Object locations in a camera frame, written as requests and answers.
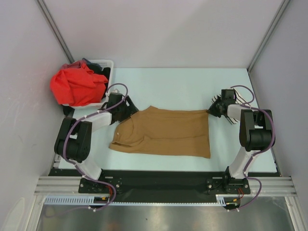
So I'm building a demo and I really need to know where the dark blue garment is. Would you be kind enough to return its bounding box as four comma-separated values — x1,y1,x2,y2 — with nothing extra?
82,58,93,65

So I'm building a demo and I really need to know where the white slotted cable duct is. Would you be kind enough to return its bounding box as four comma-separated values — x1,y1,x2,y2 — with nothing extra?
44,195,239,206

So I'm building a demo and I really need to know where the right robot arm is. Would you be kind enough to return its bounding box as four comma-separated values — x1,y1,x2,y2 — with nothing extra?
208,88,275,193

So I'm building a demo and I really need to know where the left aluminium corner post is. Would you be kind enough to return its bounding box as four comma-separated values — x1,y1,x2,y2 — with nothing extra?
35,0,75,63

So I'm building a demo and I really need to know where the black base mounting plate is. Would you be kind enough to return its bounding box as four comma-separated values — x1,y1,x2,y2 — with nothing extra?
49,168,280,203

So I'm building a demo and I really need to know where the black white striped tank top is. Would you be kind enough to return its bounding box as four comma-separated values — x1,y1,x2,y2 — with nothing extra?
211,90,246,125

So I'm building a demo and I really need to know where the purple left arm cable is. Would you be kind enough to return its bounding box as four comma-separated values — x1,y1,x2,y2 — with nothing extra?
63,83,129,212

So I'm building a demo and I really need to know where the aluminium corner post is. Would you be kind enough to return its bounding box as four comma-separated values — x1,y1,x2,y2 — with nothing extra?
247,0,292,74
35,0,75,63

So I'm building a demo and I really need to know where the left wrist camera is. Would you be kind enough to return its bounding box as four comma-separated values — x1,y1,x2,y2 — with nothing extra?
112,89,120,94

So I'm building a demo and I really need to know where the right aluminium corner post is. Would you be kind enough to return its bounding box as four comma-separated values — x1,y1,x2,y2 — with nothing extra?
247,0,292,74

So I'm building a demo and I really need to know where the tan brown garment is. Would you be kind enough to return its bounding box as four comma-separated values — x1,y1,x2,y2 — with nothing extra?
109,106,211,158

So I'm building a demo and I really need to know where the black garment in basket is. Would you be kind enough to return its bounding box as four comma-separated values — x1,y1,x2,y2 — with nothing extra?
87,64,111,77

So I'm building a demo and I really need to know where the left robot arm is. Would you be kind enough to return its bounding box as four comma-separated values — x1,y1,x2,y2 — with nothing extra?
54,92,139,193

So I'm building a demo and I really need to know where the red garment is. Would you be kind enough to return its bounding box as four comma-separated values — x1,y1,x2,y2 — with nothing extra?
50,61,109,106

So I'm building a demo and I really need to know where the white plastic laundry basket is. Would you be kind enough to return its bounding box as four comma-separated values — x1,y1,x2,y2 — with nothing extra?
61,59,114,109

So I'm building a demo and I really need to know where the aluminium frame rail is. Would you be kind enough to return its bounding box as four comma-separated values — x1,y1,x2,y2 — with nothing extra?
34,176,297,197

